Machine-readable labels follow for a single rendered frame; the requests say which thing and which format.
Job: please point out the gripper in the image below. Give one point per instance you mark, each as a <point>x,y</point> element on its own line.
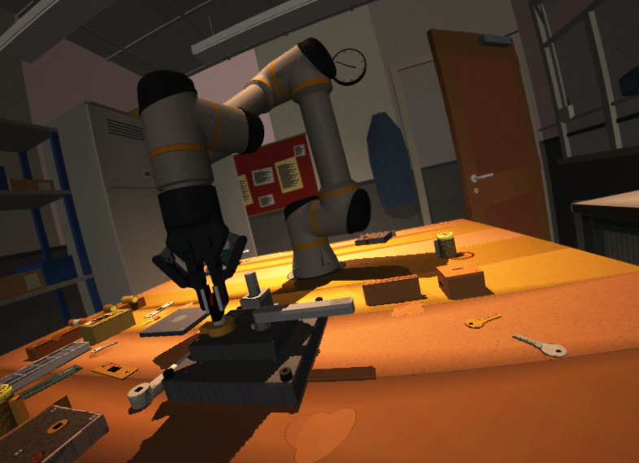
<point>192,217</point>

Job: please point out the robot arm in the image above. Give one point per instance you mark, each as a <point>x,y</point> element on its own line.
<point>324,133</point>

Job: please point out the grey flat tray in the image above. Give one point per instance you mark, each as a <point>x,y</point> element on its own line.
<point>172,323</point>

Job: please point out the dark grey lock test fixture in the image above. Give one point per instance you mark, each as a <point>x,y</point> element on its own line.
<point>249,367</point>

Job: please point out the yellow strike plate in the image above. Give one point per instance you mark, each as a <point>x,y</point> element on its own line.
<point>115,371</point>

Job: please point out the dark parts tray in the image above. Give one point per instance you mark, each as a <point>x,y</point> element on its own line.
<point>373,238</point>

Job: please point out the brown wooden block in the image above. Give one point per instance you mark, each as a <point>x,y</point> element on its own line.
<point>392,290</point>

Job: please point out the grey box with yellow slot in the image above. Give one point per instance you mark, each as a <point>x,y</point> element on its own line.
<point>55,432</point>

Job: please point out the yellow key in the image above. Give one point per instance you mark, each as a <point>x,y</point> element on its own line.
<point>479,322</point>

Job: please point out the silver key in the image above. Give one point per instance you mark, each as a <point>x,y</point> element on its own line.
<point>546,348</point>

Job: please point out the teal small object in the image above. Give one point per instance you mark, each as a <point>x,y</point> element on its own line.
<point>229,256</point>

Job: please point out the yellow round lock cylinder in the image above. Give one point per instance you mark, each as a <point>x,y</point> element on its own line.
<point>222,328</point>

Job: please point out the small silver plate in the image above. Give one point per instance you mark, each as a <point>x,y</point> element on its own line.
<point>159,310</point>

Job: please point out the red notice board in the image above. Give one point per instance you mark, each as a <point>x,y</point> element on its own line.
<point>279,175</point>

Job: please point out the black round knob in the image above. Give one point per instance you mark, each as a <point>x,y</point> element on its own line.
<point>286,373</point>

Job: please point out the small silver strip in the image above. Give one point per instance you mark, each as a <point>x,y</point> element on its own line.
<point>104,347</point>

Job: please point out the grey metal cabinet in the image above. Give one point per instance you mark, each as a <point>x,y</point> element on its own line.
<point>110,183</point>

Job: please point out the silver ratchet wrench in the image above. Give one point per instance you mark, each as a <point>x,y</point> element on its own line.
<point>145,390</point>

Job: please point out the blue shelf unit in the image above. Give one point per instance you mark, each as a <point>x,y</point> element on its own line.
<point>65,183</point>

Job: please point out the brown wooden piece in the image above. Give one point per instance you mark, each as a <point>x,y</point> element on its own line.
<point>47,343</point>

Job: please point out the green strip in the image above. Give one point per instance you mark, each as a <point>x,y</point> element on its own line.
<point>50,382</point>

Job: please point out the blue hanging bag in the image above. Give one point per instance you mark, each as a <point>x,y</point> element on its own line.
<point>392,163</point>

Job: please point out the yellow tape roll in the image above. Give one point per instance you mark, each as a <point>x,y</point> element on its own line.
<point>5,392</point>

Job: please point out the yellow capped roll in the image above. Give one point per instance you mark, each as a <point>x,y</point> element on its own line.
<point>446,245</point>

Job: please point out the ceiling light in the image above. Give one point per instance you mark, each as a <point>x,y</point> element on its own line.
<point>55,15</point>
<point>279,25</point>

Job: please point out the brown cardboard box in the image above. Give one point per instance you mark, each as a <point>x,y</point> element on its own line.
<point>462,281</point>

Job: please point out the orange door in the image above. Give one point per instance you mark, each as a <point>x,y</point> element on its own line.
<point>494,133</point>

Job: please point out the dark side bench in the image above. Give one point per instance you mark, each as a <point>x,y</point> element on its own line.
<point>606,223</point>

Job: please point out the grey shelving rack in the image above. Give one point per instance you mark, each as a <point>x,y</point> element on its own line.
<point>584,58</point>

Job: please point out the grey lock post block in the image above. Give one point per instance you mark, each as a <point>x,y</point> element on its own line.
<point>255,290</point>

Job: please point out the grey metal rail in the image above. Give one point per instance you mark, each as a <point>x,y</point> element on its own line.
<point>45,365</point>

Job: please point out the wall clock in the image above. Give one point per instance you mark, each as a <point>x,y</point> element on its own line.
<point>349,67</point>

